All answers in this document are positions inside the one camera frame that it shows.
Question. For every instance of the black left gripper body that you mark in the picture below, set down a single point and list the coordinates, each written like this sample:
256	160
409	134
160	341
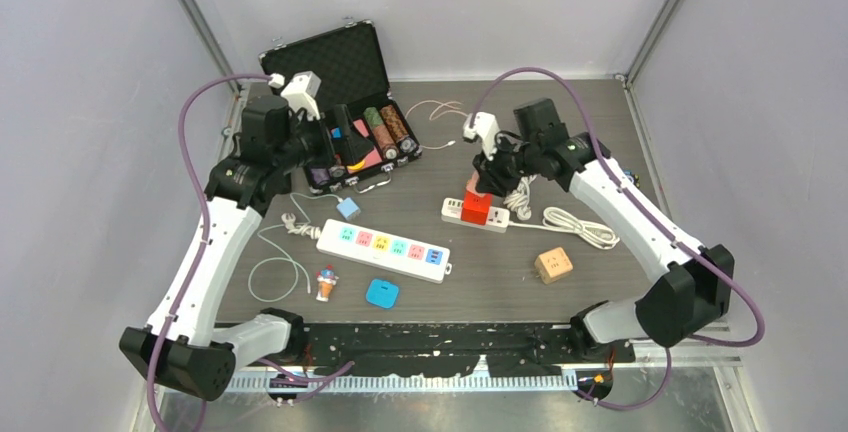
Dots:
311	142

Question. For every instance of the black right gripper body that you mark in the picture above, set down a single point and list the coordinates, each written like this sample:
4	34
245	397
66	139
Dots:
511	160

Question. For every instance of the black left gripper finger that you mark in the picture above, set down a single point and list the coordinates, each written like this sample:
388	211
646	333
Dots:
335	171
351	146

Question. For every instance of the red cube socket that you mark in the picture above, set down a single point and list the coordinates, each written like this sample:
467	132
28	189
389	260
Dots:
475	208

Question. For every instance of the light blue charger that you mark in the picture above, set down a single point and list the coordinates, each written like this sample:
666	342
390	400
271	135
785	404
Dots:
348	208

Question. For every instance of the beige cube socket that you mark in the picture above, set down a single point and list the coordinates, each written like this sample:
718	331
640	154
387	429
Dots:
553	265

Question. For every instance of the blue square case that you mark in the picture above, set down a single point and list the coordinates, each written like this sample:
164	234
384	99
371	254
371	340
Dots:
382	293

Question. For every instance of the pink USB charger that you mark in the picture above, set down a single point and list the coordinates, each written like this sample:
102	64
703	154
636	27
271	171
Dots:
472	182

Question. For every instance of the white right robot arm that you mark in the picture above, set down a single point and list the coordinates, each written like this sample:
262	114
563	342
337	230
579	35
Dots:
688	281

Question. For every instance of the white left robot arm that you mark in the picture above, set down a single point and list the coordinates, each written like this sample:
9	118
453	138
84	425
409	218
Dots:
178	347

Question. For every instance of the black poker chip case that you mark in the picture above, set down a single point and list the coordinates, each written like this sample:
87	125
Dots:
350	64

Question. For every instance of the small white USB power strip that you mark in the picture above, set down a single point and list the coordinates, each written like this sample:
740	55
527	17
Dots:
498	218

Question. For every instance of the long white colourful power strip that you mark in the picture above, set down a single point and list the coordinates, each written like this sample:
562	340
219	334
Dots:
386	251

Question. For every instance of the ice cream toy figure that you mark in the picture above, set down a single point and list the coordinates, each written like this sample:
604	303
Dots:
326	280

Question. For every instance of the small blue black toy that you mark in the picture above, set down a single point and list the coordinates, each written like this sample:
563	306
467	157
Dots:
633	177

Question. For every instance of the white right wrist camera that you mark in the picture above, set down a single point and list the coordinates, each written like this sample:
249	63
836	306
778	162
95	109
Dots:
482	127

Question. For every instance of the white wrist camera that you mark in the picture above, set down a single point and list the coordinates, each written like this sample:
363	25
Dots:
301	91
482	127

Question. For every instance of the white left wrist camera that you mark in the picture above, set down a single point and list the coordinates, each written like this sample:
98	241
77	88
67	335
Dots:
301	91

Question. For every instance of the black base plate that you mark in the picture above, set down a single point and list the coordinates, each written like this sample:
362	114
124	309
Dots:
443	350

